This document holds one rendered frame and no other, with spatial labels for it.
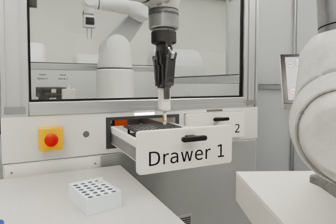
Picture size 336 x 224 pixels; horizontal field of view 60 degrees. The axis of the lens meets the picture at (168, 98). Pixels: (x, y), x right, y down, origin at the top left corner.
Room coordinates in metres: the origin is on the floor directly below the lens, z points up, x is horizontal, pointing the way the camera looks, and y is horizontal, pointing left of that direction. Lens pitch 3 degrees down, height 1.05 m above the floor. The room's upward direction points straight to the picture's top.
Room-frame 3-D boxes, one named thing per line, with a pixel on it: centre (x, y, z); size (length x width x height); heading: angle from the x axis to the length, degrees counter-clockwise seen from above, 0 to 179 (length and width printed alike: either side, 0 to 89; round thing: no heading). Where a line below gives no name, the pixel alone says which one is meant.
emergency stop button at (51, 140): (0.89, 0.36, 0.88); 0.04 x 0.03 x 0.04; 115
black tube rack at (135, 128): (0.97, 0.03, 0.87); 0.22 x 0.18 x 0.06; 25
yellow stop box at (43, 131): (0.92, 0.38, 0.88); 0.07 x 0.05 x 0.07; 115
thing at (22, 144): (1.53, 0.25, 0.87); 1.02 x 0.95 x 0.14; 115
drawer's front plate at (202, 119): (1.21, -0.20, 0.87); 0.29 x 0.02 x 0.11; 115
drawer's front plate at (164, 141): (0.79, -0.05, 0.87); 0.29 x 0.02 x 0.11; 115
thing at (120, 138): (0.98, 0.04, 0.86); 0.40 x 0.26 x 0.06; 25
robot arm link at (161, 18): (0.87, 0.01, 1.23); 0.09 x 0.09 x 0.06
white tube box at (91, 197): (0.70, 0.18, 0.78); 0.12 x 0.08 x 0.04; 37
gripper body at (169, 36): (0.87, 0.01, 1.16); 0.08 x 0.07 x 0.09; 25
